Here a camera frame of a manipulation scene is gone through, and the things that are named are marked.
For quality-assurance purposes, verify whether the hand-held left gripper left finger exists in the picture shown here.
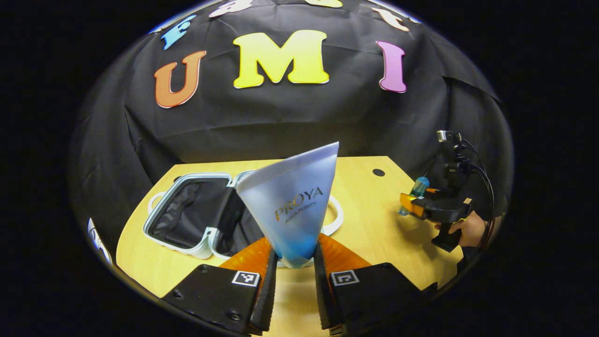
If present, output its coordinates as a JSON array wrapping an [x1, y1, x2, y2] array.
[[161, 236, 280, 336]]

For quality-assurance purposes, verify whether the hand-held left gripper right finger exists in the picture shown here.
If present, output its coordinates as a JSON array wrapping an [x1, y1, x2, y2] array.
[[313, 234, 439, 337]]

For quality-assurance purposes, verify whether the blue skincare bottle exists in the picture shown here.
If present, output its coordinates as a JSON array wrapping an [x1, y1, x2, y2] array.
[[398, 176, 431, 217]]

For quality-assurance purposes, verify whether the white blue skincare tube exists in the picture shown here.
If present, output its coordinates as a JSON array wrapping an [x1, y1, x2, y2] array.
[[235, 142, 340, 269]]

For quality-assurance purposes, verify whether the light blue suitcase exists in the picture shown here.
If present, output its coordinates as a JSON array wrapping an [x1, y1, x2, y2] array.
[[143, 170, 344, 268]]

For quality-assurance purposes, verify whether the black backdrop cloth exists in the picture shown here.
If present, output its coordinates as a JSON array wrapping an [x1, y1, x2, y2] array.
[[68, 0, 514, 234]]

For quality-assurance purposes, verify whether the white curved object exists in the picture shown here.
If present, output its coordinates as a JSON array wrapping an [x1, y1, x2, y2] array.
[[87, 218, 114, 266]]

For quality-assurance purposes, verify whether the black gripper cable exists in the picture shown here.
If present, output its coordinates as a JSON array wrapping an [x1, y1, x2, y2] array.
[[461, 138, 496, 249]]

